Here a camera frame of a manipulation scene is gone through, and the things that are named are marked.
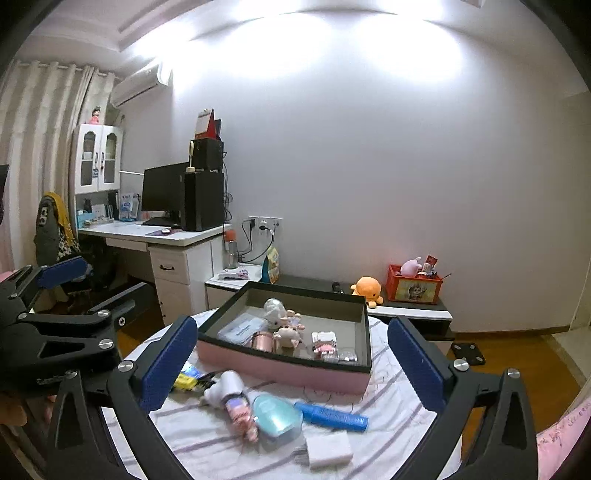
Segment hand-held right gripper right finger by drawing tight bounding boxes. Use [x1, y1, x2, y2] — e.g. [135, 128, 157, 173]
[387, 316, 539, 480]

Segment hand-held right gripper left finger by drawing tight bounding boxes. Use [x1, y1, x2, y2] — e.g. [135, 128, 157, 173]
[46, 315, 199, 480]

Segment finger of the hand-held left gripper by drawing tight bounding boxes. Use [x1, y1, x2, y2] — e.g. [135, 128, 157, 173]
[28, 281, 154, 340]
[0, 255, 92, 320]

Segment spray bottle with white head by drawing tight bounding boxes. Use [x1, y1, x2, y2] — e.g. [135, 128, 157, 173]
[203, 370, 260, 445]

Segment pink brick figure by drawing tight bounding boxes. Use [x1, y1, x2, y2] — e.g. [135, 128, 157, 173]
[310, 330, 336, 361]

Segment blue highlighter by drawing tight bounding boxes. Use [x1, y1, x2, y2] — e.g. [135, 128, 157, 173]
[294, 401, 370, 433]

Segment rose gold round tin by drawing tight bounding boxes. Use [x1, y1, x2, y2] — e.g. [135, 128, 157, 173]
[252, 330, 278, 354]

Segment pink black tray box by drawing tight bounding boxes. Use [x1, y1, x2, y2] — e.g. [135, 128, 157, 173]
[198, 281, 373, 396]

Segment teal clamshell case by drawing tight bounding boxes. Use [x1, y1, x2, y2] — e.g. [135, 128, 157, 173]
[252, 393, 305, 446]

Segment person's left hand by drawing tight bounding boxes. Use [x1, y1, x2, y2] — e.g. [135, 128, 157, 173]
[0, 394, 57, 427]

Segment grey black-white garment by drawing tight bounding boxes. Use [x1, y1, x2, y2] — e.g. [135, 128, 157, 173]
[34, 196, 82, 267]

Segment black-topped low cabinet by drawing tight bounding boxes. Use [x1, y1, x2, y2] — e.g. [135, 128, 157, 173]
[264, 274, 456, 343]

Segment black bathroom scale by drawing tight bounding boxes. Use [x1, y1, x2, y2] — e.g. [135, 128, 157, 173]
[450, 342, 487, 368]

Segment yellow garment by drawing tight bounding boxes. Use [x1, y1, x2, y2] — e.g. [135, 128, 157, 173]
[48, 191, 77, 253]

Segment white desk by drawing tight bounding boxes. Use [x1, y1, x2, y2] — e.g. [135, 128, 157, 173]
[76, 220, 232, 325]

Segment red storage crate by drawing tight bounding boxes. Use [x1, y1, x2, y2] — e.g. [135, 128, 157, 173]
[387, 263, 445, 306]

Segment row of books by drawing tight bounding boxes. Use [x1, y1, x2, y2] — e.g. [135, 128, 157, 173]
[91, 194, 119, 220]

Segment white nightstand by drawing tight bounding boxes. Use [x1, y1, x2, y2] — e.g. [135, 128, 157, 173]
[205, 264, 264, 311]

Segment orange octopus plush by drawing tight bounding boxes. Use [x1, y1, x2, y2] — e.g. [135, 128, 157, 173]
[350, 276, 384, 309]

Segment blue white packet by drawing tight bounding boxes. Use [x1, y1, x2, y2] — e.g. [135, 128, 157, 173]
[119, 193, 140, 222]

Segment orange-capped water bottle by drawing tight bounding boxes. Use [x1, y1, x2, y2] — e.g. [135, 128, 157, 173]
[224, 231, 239, 270]

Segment white glass-door cabinet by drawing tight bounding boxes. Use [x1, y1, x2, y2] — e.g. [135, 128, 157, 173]
[69, 124, 126, 222]

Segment black computer monitor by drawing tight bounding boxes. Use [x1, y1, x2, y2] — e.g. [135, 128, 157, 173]
[141, 162, 190, 223]

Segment white charger adapter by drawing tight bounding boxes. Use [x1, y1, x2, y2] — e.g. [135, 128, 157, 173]
[305, 431, 354, 470]

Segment black computer tower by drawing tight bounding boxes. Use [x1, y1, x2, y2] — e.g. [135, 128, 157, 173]
[184, 172, 226, 232]

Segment striped beige curtain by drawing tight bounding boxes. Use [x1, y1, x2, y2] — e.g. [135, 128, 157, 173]
[0, 60, 116, 278]

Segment yellow blue snack bag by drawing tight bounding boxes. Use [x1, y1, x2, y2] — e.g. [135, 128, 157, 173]
[262, 247, 281, 284]

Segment pink bedding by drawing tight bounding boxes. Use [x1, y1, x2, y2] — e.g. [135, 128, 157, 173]
[536, 401, 591, 480]

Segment black speaker box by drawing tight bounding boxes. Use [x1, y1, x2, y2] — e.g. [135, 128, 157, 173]
[191, 138, 225, 174]

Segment red desk calendar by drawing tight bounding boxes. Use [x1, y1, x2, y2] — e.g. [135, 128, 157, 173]
[194, 108, 222, 140]

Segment white air conditioner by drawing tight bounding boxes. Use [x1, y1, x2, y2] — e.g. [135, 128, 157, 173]
[111, 65, 174, 107]

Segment black power cable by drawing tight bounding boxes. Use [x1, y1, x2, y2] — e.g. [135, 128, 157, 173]
[239, 219, 274, 265]

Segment white wall socket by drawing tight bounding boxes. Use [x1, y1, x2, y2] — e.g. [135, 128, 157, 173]
[248, 215, 283, 232]

